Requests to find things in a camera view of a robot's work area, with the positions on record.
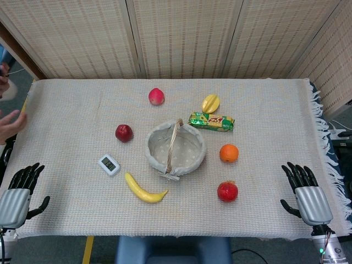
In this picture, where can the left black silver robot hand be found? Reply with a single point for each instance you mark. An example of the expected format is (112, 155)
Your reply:
(15, 204)

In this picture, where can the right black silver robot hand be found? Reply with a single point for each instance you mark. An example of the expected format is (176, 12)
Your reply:
(313, 204)

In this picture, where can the orange fruit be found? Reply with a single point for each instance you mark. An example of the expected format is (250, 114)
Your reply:
(228, 153)

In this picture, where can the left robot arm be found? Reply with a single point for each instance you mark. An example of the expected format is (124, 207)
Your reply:
(6, 242)

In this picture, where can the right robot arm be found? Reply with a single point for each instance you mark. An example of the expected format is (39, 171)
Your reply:
(331, 250)

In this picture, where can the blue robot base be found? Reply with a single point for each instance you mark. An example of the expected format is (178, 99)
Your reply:
(173, 250)

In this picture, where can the bare human hand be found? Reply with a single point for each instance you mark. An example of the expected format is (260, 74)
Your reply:
(9, 126)

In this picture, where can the wicker basket with cloth liner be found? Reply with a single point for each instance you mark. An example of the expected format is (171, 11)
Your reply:
(187, 148)

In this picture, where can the beige woven tablecloth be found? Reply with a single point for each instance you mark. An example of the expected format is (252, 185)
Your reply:
(82, 206)

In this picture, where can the white power strip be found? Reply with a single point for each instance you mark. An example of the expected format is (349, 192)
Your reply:
(339, 133)

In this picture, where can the bright red apple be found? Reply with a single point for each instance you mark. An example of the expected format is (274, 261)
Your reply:
(227, 192)

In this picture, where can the white digital timer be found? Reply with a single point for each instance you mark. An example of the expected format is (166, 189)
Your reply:
(109, 164)

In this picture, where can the yellow banana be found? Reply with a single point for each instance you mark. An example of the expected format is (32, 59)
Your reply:
(143, 192)

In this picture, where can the dark red apple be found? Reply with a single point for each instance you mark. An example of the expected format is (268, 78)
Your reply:
(124, 133)

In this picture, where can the green yellow biscuit packet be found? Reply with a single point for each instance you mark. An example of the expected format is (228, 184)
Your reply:
(211, 121)

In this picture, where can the woven folding screen panel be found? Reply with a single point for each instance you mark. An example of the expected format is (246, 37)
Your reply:
(275, 38)
(184, 38)
(71, 38)
(332, 68)

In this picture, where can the yellow starfruit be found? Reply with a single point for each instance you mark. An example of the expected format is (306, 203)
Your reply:
(210, 103)

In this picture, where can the pink red peach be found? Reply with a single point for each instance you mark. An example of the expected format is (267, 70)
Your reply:
(156, 96)

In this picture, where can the brown wooden post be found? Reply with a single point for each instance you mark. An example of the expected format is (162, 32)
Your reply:
(22, 52)

